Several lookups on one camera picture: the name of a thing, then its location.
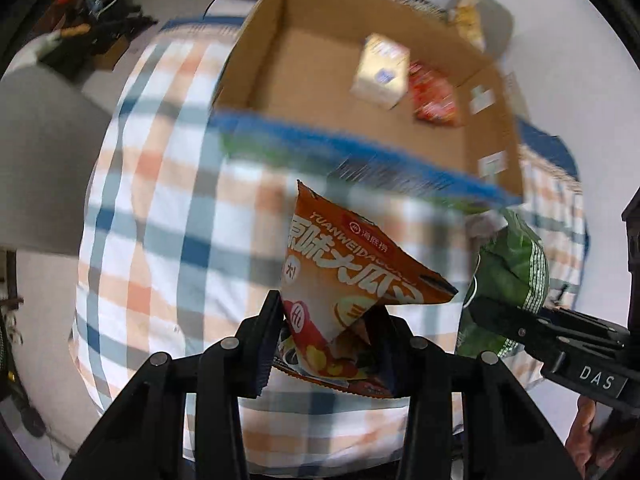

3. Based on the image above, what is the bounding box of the person's right hand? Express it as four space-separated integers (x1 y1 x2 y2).
565 396 639 479

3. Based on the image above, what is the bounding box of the red floral snack packet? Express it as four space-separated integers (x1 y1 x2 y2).
408 61 461 127

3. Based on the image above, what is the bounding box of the orange sunflower seed bag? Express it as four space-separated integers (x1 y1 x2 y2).
274 183 458 398

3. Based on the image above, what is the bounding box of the green snack bag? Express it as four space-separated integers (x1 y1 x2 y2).
456 209 550 358

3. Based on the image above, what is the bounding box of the yellow tissue pack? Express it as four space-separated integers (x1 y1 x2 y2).
350 34 410 110

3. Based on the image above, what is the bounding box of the cardboard box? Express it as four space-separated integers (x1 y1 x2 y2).
213 0 524 208

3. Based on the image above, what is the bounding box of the grey chair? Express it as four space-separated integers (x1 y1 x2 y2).
1 65 111 257

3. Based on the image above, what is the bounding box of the plaid blanket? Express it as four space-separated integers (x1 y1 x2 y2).
70 16 589 478

